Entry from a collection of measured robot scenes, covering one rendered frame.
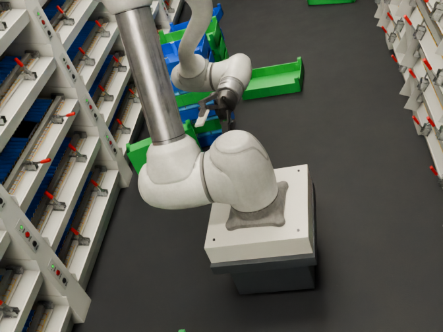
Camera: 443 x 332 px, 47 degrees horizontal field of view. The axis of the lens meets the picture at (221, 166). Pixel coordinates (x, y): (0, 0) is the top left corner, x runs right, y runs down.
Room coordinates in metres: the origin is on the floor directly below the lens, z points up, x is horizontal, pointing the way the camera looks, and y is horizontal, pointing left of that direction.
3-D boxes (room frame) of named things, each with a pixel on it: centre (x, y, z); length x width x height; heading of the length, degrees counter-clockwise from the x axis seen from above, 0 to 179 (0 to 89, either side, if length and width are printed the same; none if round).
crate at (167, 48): (2.06, 0.02, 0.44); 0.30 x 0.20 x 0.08; 72
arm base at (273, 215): (1.17, -0.07, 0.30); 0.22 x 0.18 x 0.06; 157
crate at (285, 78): (2.24, -0.40, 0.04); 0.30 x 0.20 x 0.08; 65
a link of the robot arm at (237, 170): (1.15, -0.05, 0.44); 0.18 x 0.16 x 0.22; 72
